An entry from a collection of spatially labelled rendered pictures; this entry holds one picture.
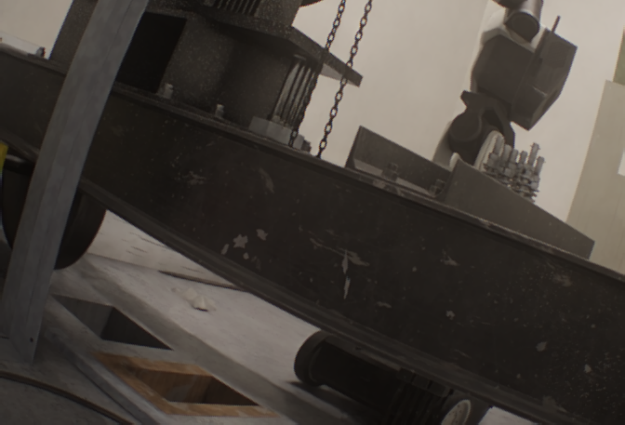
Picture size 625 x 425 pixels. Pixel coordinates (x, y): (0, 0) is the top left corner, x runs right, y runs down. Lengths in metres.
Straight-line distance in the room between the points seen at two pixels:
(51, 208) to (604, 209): 3.30
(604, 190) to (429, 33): 1.44
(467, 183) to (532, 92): 1.08
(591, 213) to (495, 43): 2.20
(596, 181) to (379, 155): 3.13
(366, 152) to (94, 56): 0.65
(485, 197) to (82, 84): 0.86
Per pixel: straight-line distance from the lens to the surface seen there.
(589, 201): 4.45
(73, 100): 1.73
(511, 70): 2.35
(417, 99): 4.82
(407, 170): 1.50
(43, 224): 1.74
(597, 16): 5.04
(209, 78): 1.86
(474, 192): 1.33
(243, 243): 1.53
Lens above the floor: 0.64
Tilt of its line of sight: 1 degrees down
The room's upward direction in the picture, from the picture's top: 21 degrees clockwise
